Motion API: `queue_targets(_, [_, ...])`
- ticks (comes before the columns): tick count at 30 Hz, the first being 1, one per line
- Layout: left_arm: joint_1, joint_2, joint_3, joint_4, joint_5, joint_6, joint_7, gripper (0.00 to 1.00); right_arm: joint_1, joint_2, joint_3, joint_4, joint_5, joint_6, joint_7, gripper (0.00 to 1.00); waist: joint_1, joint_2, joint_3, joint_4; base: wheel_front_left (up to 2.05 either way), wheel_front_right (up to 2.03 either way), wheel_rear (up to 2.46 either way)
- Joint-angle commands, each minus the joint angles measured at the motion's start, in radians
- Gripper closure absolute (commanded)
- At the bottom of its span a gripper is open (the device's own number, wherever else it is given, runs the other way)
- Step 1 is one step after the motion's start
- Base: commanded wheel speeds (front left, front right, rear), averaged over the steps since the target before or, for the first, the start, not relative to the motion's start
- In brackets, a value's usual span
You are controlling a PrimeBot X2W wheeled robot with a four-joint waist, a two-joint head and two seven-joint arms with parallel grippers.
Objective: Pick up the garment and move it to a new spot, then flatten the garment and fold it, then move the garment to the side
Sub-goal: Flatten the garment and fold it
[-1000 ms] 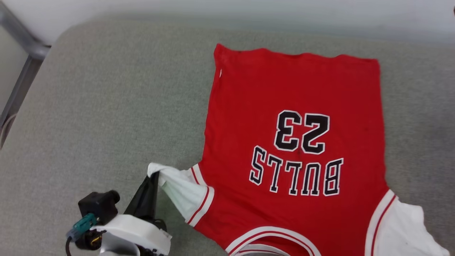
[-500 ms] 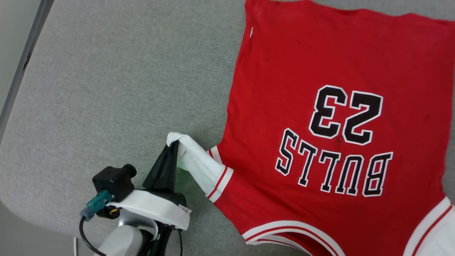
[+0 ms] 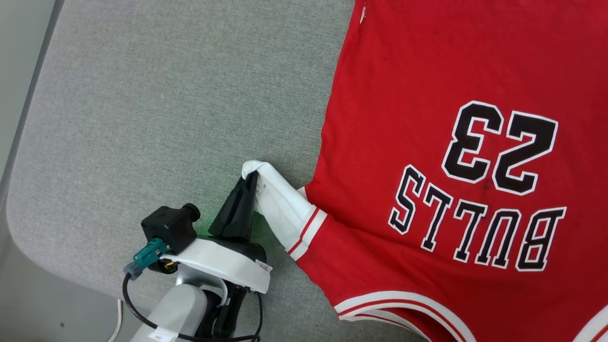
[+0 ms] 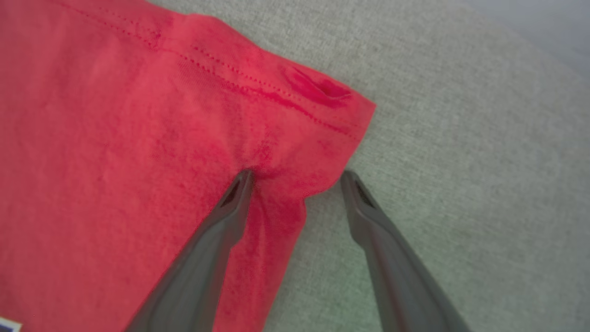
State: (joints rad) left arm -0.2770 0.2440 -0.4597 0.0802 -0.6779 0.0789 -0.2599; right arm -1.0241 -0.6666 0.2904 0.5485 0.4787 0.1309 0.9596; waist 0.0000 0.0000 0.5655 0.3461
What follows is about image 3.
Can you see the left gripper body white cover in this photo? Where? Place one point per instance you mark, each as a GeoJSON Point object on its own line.
{"type": "Point", "coordinates": [223, 263]}

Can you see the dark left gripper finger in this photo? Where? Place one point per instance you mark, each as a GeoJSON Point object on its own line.
{"type": "Point", "coordinates": [251, 199]}
{"type": "Point", "coordinates": [230, 218]}

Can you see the red basketball jersey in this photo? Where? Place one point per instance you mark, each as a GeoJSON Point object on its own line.
{"type": "Point", "coordinates": [427, 71]}

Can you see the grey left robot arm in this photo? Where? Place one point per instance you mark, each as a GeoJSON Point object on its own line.
{"type": "Point", "coordinates": [175, 313]}

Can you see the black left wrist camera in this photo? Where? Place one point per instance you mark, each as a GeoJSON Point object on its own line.
{"type": "Point", "coordinates": [168, 228]}

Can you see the grey floor rail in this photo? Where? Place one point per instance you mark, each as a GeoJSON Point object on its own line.
{"type": "Point", "coordinates": [45, 47]}

